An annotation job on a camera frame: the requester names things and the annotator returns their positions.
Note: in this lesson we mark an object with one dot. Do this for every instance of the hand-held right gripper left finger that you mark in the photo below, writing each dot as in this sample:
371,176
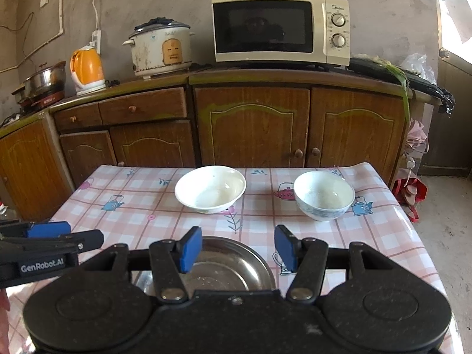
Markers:
190,250

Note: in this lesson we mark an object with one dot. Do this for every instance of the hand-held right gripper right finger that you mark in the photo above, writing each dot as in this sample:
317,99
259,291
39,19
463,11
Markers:
287,249

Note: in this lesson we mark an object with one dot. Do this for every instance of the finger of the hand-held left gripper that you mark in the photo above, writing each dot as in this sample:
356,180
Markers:
48,229
88,239

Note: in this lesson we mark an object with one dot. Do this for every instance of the steel bowl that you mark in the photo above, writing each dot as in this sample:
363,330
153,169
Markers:
228,269

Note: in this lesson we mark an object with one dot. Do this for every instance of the white bowl with green print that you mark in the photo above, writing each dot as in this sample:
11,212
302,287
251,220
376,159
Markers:
210,190

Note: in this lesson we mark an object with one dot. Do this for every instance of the white bowl with blue pattern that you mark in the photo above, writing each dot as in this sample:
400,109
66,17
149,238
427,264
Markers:
324,193

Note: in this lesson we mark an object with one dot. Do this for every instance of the person's left hand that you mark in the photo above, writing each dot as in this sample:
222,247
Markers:
3,317

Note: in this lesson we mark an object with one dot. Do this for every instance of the clear bottle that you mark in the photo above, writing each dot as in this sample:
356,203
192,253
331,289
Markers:
4,211

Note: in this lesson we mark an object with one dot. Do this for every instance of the pink checked teapot tablecloth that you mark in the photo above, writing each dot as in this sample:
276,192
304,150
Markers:
129,206

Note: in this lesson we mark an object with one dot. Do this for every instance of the wooden single-door cabinet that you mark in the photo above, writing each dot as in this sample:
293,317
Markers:
25,166

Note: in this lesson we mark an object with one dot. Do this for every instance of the induction cooker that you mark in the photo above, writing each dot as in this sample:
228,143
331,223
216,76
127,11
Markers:
40,103

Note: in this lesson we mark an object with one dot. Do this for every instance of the wooden two-door cabinet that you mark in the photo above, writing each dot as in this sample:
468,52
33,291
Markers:
254,125

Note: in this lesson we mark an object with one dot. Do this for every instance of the red bag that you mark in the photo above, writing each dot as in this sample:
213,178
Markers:
409,191

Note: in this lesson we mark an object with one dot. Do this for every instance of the wooden cabinet with drawers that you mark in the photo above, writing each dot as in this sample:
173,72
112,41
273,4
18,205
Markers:
143,110

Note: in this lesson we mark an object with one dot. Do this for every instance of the steel cooking pot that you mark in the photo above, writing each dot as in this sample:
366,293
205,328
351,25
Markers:
44,81

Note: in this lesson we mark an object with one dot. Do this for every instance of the orange electric kettle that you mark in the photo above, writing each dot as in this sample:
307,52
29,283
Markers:
86,70

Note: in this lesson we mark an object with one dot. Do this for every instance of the pink folded umbrella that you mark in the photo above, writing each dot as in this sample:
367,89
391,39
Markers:
416,140

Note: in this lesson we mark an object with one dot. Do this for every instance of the white power strip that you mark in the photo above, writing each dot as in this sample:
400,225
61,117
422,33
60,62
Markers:
96,42

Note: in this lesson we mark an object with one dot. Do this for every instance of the white rice cooker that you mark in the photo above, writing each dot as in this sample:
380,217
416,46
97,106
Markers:
162,51

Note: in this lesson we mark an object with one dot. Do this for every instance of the green onion leaf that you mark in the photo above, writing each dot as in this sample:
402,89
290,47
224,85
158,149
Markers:
403,84

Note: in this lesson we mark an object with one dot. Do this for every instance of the black flat tray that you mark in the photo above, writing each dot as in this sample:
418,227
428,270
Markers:
379,70

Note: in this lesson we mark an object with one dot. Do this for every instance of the brown door with window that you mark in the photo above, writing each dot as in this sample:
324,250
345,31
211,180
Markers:
450,129

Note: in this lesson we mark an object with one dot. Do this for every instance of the black crumpled cloth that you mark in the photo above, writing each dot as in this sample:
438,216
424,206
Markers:
446,99

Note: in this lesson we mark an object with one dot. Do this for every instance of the white microwave oven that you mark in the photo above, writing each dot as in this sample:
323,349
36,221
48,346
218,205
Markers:
265,25

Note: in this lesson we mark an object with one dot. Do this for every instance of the clear plastic bag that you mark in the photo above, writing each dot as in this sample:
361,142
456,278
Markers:
418,66

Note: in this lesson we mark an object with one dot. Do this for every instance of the black cloth on rice cooker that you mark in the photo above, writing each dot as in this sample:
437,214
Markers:
155,23

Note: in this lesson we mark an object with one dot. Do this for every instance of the metal door knob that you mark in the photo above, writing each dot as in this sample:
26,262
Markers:
444,53

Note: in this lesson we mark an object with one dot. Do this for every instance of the paper sheet on window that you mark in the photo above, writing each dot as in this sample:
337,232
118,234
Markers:
457,11

